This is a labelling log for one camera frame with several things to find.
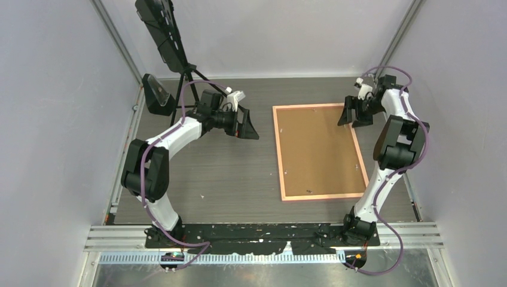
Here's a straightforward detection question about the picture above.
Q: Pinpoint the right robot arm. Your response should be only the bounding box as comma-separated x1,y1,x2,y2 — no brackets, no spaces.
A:
337,75,429,246

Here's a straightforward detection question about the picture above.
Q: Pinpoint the black camera tripod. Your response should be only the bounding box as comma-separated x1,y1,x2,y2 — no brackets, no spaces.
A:
170,64,226,126

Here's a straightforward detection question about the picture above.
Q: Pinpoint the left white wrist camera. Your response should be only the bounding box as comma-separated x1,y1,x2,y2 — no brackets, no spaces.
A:
226,87,246,112

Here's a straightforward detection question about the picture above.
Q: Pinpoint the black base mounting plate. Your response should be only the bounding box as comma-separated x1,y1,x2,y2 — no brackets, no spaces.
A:
144,223,380,255

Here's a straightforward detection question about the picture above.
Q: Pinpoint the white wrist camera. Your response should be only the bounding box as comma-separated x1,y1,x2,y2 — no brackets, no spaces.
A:
226,87,246,112
354,77,373,100

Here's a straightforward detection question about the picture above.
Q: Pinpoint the aluminium rail front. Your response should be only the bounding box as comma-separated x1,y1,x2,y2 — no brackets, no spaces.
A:
84,222,444,267

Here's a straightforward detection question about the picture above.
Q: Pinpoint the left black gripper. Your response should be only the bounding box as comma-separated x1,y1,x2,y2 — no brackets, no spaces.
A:
212,107,258,139

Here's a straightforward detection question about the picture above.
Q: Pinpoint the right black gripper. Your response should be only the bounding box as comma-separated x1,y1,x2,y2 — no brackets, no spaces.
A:
338,95,386,129

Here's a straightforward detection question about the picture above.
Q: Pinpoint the brown cardboard backing board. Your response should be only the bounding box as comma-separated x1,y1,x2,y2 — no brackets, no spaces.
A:
276,106,367,198

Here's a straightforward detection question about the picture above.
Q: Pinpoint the black wedge stand base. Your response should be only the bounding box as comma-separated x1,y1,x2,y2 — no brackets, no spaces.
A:
142,74,176,117

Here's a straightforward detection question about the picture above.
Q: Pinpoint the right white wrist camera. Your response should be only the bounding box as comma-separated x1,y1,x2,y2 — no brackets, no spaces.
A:
354,77,373,100

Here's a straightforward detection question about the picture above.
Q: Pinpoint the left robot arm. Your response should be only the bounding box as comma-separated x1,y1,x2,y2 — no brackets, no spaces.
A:
121,90,259,248

